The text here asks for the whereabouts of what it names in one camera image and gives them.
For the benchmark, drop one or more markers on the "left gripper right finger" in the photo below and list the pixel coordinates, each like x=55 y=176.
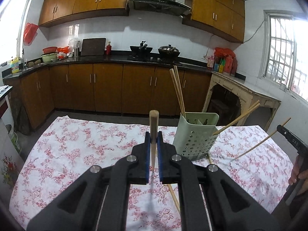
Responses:
x=209 y=198

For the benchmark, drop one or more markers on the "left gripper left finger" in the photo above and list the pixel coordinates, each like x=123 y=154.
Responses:
x=98 y=199

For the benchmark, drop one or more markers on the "brown lower kitchen cabinets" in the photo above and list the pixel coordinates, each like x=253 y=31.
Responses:
x=113 y=86

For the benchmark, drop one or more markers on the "brown kitchen cabinets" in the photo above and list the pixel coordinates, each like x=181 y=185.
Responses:
x=224 y=18
x=113 y=86

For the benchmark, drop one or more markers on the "brown upper kitchen cabinets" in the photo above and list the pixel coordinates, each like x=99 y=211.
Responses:
x=224 y=18

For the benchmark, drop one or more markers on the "person right hand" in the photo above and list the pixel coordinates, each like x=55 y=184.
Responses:
x=295 y=173

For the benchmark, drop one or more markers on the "floral white tablecloth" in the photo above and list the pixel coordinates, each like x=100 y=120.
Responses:
x=70 y=146

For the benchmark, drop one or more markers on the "green perforated utensil holder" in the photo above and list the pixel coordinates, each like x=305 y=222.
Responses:
x=195 y=134

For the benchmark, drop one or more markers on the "beige side table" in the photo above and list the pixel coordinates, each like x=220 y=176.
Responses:
x=247 y=94

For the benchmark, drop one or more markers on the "window with grille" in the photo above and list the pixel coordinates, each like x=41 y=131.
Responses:
x=285 y=58

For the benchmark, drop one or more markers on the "white floral appliance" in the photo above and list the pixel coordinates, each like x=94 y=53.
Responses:
x=11 y=162

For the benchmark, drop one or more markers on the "condiment bottles and red bag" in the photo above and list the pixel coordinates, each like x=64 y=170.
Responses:
x=222 y=60

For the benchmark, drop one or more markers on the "black wok with lid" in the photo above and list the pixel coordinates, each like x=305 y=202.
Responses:
x=168 y=52

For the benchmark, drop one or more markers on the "red bottle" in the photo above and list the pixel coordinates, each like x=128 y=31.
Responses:
x=108 y=48

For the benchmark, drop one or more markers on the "dark cutting board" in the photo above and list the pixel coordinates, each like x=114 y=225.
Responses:
x=93 y=47

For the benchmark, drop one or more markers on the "red and green basins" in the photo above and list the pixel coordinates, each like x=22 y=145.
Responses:
x=49 y=54

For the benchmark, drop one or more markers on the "black wok left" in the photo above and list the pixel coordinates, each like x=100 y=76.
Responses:
x=142 y=50

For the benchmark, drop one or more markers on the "yellow detergent bottle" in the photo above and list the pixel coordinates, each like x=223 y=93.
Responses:
x=15 y=65

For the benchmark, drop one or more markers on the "red plastic bag hanging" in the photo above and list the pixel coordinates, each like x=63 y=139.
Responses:
x=29 y=33

